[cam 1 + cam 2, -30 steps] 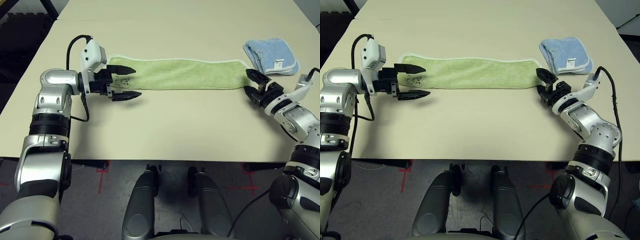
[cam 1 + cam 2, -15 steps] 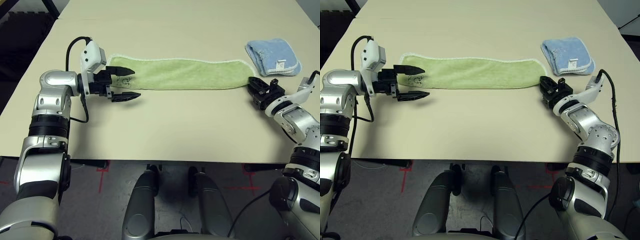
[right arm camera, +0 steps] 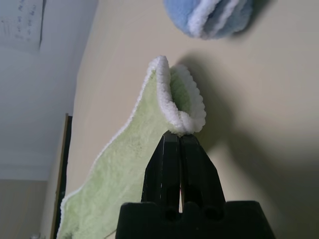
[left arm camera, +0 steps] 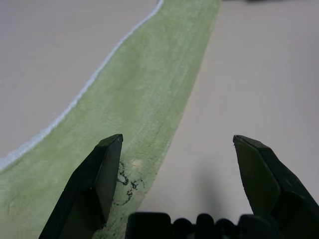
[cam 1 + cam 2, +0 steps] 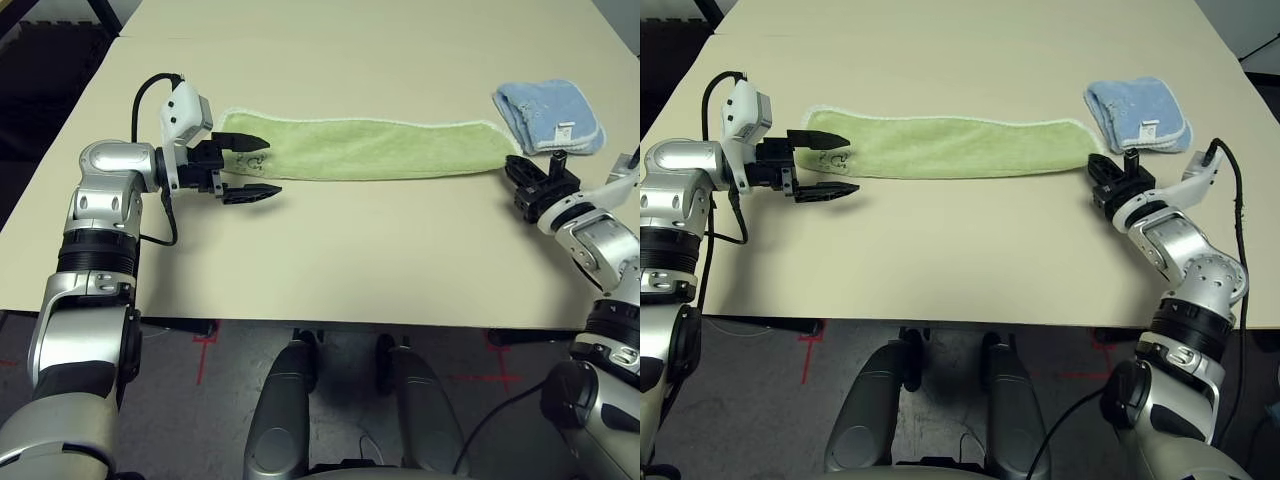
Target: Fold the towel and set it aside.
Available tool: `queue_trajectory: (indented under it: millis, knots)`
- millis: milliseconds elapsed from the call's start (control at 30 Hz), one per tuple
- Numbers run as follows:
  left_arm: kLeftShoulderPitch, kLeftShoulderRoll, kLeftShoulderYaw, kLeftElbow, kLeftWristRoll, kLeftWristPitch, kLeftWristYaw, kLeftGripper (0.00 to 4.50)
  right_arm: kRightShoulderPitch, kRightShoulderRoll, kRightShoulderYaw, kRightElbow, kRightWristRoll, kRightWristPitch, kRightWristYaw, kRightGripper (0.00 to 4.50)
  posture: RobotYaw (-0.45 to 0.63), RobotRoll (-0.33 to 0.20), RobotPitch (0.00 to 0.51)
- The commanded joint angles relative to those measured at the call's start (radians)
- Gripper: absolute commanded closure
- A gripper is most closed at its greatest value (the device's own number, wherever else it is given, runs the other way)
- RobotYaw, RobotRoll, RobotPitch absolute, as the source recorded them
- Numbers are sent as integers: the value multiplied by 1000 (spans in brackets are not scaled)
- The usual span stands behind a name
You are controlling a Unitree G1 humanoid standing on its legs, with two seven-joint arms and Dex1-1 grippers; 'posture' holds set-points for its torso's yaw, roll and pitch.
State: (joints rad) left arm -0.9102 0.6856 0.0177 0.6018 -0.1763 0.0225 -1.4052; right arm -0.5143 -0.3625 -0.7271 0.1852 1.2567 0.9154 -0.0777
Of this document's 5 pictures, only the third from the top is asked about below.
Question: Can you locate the green swan towel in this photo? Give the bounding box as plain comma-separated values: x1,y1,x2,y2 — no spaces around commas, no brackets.
56,55,207,239

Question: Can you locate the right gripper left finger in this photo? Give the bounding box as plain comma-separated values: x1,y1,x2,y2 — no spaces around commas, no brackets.
141,132,181,213

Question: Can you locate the folded blue towel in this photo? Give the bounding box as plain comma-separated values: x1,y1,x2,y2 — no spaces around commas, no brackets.
163,0,254,40

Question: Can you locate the whiteboard with writing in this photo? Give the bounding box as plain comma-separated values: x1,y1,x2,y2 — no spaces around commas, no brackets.
0,0,47,52

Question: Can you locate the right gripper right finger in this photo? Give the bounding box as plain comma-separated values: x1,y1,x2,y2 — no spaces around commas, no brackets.
179,134,226,214

